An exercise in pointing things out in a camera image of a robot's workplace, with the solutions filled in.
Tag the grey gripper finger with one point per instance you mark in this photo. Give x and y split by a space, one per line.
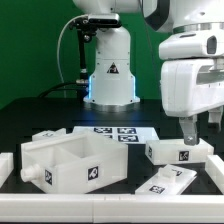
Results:
189 129
215 118

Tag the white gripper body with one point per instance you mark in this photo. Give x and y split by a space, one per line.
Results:
192 75

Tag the white cabinet door panel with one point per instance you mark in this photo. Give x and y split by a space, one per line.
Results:
174 151

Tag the white door panel with knob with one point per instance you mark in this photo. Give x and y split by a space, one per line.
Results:
169 180

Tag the white cabinet body box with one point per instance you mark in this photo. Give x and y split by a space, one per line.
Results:
75 163

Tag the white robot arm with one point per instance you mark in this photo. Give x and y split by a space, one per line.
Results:
112 83

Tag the white right fence block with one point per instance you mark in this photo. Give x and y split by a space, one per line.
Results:
214 167

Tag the white marker sheet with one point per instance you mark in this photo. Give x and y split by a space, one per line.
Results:
128 135

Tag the white flat panel piece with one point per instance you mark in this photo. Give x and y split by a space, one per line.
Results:
48 134

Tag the black camera on stand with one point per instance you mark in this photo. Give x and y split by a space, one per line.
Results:
87 26

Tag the white front fence rail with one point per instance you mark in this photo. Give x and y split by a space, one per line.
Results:
101 208

